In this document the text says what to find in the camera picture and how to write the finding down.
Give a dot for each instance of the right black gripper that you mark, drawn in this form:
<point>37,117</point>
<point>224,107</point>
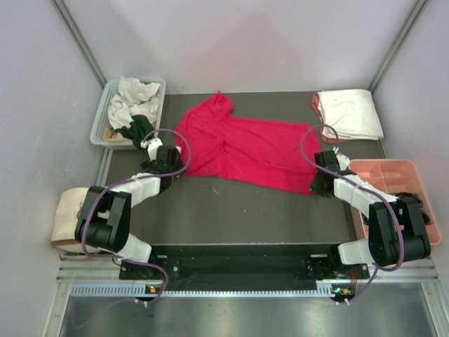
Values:
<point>314,187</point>

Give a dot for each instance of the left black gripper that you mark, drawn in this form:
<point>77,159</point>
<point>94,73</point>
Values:
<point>177,167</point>

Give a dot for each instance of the red t-shirt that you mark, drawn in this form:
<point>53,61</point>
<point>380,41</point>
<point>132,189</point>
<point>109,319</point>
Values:
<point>271,154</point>

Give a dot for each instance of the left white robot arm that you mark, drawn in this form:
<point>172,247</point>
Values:
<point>104,221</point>

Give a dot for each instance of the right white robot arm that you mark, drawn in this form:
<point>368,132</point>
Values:
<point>396,228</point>

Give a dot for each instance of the dark green shirt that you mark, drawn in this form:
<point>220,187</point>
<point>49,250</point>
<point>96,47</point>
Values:
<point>139,127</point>

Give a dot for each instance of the tan shirt in basket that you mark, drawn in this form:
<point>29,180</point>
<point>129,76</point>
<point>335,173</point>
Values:
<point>111,136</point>

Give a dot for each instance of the white printed crumpled shirt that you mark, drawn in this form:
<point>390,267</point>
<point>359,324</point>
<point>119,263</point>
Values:
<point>122,113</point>

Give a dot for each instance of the pink divided plastic tray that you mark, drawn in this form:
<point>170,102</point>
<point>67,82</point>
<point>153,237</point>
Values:
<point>397,175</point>

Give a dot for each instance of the folded cream t-shirt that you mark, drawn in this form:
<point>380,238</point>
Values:
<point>354,112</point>

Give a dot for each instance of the white plastic laundry basket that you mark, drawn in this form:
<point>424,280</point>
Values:
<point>102,120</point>

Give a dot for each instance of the cream crumpled shirt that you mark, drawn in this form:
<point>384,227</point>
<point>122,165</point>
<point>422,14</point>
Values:
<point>133,91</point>

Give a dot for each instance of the folded pink t-shirt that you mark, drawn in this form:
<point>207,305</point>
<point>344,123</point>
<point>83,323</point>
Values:
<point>328,130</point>

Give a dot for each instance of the dark rolled item back-right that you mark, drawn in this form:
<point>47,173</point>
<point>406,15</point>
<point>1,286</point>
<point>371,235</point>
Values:
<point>402,195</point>

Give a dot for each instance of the dark rolled item front-right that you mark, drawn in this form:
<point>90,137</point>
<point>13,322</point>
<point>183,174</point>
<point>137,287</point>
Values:
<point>426,214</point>

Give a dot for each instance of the cream fabric bear bag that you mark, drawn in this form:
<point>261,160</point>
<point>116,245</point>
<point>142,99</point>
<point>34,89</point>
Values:
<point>65,221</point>

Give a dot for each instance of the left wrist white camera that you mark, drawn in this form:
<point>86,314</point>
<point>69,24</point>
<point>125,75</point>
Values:
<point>151,146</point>

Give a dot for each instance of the wrist white camera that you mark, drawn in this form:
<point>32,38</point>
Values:
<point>151,146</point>
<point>342,159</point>

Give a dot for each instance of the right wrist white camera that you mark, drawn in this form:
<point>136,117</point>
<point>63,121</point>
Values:
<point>342,159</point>

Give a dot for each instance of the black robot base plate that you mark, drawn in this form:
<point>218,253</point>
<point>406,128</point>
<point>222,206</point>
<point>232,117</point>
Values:
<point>250,267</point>

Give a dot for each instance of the grey slotted cable duct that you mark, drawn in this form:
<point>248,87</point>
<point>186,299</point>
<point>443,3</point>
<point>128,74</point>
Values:
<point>141,290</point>

